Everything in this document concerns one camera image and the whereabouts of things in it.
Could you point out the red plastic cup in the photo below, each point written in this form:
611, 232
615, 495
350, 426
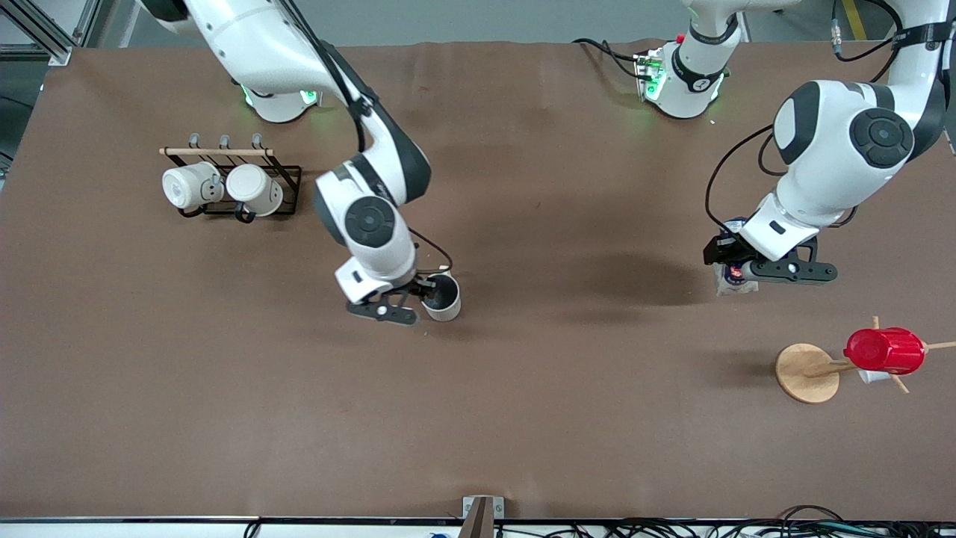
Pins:
885, 351

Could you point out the plain white mug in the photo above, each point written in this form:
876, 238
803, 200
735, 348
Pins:
254, 188

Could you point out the aluminium frame profile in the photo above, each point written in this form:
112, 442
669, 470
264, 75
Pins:
45, 37

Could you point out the wooden mug tree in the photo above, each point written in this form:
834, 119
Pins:
805, 373

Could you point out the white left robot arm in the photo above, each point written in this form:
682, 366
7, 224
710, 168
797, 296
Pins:
836, 164

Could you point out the grey ceramic mug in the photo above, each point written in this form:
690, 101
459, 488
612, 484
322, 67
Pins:
448, 308

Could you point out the small white cup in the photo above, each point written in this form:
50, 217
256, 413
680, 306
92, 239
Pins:
872, 376

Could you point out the white mug with round print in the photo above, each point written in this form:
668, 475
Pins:
187, 185

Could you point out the blue white milk carton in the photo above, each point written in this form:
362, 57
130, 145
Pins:
736, 282

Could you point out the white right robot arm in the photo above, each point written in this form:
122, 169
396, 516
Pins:
261, 45

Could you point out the grey metal bracket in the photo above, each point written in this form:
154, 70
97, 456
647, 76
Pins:
469, 506

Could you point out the brown post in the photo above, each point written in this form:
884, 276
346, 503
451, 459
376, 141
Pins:
478, 523

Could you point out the brown table cover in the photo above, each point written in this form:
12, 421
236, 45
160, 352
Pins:
478, 388

